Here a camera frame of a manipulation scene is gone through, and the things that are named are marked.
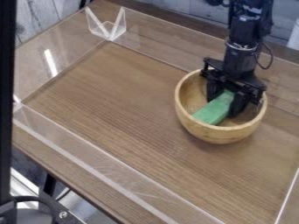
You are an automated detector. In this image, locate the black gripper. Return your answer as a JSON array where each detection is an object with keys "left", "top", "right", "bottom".
[{"left": 200, "top": 57, "right": 267, "bottom": 117}]

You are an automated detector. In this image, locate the green rectangular block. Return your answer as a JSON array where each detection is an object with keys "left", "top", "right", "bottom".
[{"left": 191, "top": 90, "right": 235, "bottom": 125}]

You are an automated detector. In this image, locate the brown wooden bowl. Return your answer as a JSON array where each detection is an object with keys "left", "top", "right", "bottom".
[{"left": 173, "top": 69, "right": 267, "bottom": 144}]

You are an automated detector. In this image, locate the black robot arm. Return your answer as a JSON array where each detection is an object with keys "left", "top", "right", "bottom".
[{"left": 200, "top": 0, "right": 273, "bottom": 117}]

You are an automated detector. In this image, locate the black table leg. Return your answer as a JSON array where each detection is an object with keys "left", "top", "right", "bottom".
[{"left": 42, "top": 174, "right": 57, "bottom": 197}]

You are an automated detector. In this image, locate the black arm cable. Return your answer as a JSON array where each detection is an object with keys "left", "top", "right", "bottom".
[{"left": 253, "top": 40, "right": 275, "bottom": 71}]

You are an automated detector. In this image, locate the clear acrylic corner bracket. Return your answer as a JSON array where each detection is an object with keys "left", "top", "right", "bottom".
[{"left": 84, "top": 7, "right": 126, "bottom": 41}]

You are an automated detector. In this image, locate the clear acrylic tray wall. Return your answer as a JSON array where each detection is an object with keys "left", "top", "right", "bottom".
[{"left": 13, "top": 102, "right": 224, "bottom": 224}]

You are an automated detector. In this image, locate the black cable loop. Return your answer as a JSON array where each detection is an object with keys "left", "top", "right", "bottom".
[{"left": 13, "top": 195, "right": 60, "bottom": 224}]

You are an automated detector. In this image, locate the black metal frame post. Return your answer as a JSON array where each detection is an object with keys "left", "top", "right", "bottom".
[{"left": 0, "top": 0, "right": 16, "bottom": 224}]

